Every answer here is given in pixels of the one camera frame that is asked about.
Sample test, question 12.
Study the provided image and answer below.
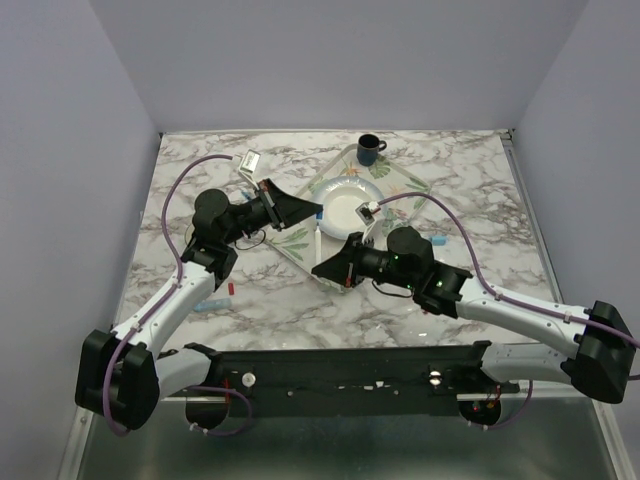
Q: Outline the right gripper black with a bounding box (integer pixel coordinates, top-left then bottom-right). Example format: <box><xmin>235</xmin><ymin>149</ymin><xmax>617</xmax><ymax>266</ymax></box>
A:
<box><xmin>314</xmin><ymin>231</ymin><xmax>417</xmax><ymax>291</ymax></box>

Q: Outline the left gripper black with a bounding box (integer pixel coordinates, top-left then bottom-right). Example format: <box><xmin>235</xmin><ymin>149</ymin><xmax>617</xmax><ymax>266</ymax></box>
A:
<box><xmin>223</xmin><ymin>178</ymin><xmax>323</xmax><ymax>245</ymax></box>

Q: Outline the white blue acrylic marker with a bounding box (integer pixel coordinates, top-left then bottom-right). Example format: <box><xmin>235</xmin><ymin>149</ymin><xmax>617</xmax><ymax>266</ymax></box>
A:
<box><xmin>314</xmin><ymin>223</ymin><xmax>322</xmax><ymax>265</ymax></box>

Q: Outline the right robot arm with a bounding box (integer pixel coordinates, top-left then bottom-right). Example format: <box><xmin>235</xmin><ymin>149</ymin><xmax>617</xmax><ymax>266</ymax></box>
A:
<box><xmin>312</xmin><ymin>227</ymin><xmax>639</xmax><ymax>404</ymax></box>

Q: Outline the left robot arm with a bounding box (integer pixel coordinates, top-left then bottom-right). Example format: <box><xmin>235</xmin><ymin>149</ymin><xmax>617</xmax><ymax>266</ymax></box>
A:
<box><xmin>75</xmin><ymin>179</ymin><xmax>323</xmax><ymax>436</ymax></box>

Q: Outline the white blue-rimmed plate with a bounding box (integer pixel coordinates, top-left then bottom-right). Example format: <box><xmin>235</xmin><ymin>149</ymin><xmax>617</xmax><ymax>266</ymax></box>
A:
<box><xmin>311</xmin><ymin>176</ymin><xmax>384</xmax><ymax>240</ymax></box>

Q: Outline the dark blue mug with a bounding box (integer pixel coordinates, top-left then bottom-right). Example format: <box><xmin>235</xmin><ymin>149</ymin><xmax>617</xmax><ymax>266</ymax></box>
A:
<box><xmin>356</xmin><ymin>134</ymin><xmax>387</xmax><ymax>167</ymax></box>

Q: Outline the light blue highlighter cap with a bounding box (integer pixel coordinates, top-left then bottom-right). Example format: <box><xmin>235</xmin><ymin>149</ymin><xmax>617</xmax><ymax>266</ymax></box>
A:
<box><xmin>429</xmin><ymin>236</ymin><xmax>448</xmax><ymax>246</ymax></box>

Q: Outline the light blue highlighter body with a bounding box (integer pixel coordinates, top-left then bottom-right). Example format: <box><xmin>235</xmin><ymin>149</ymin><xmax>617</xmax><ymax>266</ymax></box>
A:
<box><xmin>193</xmin><ymin>298</ymin><xmax>232</xmax><ymax>313</ymax></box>

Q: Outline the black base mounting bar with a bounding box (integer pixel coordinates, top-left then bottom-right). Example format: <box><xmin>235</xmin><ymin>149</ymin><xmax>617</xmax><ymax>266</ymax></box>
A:
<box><xmin>174</xmin><ymin>342</ymin><xmax>531</xmax><ymax>419</ymax></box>

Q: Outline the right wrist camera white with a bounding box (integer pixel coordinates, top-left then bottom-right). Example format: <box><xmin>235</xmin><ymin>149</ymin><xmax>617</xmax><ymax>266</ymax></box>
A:
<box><xmin>356</xmin><ymin>201</ymin><xmax>381</xmax><ymax>241</ymax></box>

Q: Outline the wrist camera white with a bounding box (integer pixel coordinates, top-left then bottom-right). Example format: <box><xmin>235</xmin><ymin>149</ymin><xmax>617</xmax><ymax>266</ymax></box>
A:
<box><xmin>238</xmin><ymin>150</ymin><xmax>261</xmax><ymax>189</ymax></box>
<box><xmin>356</xmin><ymin>201</ymin><xmax>381</xmax><ymax>241</ymax></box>

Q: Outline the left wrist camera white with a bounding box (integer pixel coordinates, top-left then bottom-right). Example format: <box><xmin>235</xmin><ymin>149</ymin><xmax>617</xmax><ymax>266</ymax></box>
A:
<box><xmin>238</xmin><ymin>150</ymin><xmax>261</xmax><ymax>189</ymax></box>

